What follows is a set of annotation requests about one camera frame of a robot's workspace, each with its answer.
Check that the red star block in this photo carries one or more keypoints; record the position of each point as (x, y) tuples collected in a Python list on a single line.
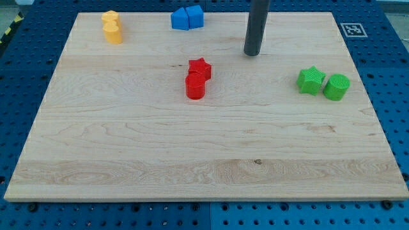
[(200, 66)]

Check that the green star block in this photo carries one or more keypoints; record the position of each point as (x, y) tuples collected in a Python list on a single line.
[(310, 80)]

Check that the red cylinder block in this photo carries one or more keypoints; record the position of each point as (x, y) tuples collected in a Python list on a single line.
[(195, 86)]

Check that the light wooden board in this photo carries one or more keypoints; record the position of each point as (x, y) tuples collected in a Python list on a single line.
[(115, 124)]

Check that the blue triangular block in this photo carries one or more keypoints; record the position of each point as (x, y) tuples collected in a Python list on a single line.
[(180, 20)]

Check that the blue cube block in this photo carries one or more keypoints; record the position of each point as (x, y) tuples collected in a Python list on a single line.
[(195, 16)]

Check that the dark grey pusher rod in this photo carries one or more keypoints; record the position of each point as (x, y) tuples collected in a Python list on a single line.
[(256, 26)]

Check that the yellow heart block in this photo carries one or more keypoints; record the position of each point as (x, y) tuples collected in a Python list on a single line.
[(112, 32)]

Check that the green cylinder block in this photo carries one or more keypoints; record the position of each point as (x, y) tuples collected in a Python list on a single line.
[(336, 87)]

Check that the yellow pentagon block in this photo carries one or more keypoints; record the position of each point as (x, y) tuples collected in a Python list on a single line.
[(111, 16)]

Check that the white fiducial marker tag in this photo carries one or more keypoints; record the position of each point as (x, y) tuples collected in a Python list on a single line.
[(353, 30)]

